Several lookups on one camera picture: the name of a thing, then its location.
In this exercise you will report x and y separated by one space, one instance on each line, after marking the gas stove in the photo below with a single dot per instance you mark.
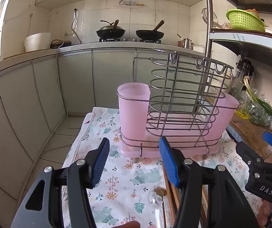
128 40

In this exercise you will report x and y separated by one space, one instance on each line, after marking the small steel pot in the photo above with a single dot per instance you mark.
187 43

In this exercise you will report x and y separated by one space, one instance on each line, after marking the clear plastic spoon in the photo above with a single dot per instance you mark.
155 199

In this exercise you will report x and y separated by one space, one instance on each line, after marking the wide pink plastic cup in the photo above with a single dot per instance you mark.
228 114

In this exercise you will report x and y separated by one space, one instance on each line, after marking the tall pink plastic cup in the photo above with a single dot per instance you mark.
131 116

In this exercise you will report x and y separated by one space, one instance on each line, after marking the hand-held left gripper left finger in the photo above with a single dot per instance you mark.
101 163

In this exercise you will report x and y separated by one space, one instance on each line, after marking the black open wok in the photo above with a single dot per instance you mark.
150 34

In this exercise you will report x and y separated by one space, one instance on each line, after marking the black appliance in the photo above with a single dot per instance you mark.
245 66

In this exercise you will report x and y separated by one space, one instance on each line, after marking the green plastic basket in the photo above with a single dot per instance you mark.
245 20

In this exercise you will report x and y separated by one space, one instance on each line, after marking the pink plastic drip tray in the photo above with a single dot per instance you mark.
150 153

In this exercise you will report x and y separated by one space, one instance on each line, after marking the green onions in bag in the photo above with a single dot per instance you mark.
257 109

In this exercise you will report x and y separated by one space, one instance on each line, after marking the person's left hand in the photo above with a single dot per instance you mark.
131 225

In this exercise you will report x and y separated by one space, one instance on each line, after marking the black wok with lid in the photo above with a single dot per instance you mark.
111 32

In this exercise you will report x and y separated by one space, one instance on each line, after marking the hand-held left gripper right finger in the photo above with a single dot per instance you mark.
170 163

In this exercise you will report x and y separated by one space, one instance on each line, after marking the white rice cooker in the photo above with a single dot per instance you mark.
37 42

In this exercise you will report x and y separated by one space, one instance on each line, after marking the metal kitchen shelf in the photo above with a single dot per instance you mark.
245 40

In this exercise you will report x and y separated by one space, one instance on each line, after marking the floral printed cloth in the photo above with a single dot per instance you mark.
126 182

